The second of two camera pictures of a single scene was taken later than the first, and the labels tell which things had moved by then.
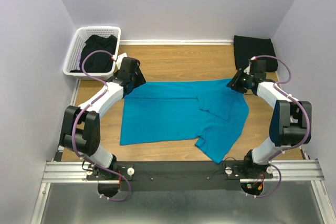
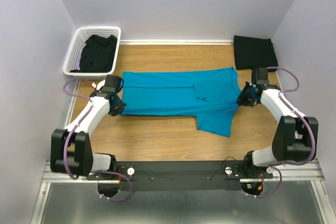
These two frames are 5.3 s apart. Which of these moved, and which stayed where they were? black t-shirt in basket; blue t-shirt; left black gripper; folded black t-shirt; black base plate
Moved: left black gripper; blue t-shirt
Stayed: folded black t-shirt; black base plate; black t-shirt in basket
